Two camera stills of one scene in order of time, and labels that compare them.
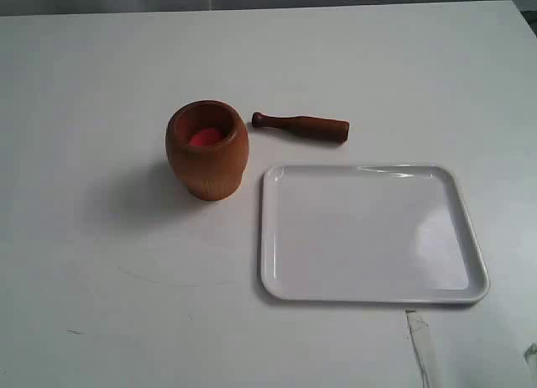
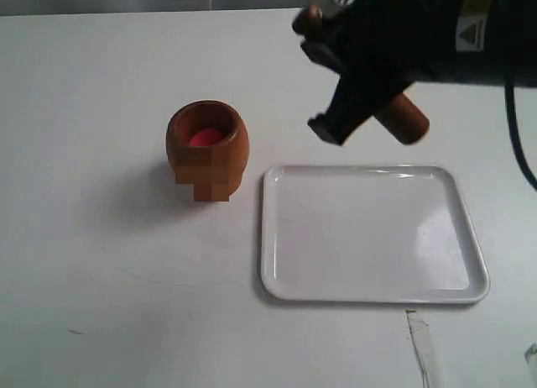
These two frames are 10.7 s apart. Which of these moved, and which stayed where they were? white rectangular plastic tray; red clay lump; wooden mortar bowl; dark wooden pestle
Moved: dark wooden pestle
Stayed: white rectangular plastic tray; red clay lump; wooden mortar bowl
